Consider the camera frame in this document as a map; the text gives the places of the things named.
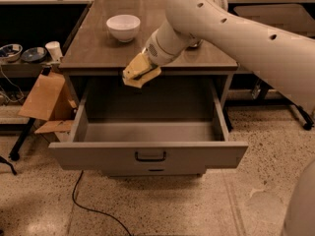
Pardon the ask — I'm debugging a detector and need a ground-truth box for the green yellow sponge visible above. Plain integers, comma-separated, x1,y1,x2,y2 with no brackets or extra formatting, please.
123,67,161,89

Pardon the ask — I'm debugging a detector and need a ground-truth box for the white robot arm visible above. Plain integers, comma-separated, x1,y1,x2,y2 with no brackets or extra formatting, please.
123,0,315,114

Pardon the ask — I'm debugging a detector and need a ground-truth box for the open grey top drawer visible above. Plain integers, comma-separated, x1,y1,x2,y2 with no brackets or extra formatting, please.
49,76,248,177

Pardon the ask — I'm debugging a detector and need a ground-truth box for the white ceramic bowl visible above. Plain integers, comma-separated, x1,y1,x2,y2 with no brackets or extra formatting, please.
106,15,141,42

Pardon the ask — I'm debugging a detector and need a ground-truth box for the crushed metal can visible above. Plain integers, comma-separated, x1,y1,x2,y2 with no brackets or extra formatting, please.
189,39,203,48

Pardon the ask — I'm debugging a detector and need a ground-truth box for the white paper cup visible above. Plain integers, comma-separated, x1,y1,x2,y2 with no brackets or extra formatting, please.
45,41,63,62

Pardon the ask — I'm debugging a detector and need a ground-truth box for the cardboard box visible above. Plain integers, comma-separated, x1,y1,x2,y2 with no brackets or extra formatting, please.
19,72,77,134

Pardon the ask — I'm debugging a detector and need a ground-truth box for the dark blue plate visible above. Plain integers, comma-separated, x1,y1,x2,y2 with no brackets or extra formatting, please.
21,47,47,63

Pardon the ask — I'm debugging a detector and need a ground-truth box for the blue patterned bowl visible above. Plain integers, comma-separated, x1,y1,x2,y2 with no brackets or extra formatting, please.
0,43,23,63

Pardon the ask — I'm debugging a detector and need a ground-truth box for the black left stand leg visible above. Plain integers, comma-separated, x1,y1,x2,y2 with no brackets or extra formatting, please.
9,118,35,161

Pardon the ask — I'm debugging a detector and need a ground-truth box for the grey tray on stand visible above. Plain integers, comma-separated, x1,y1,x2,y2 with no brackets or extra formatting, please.
233,4,315,38

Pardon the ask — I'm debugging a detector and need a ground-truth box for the black drawer handle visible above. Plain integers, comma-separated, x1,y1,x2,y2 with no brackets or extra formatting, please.
135,151,167,163

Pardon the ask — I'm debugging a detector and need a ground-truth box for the black floor cable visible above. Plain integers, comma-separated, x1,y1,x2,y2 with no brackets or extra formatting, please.
71,169,133,236

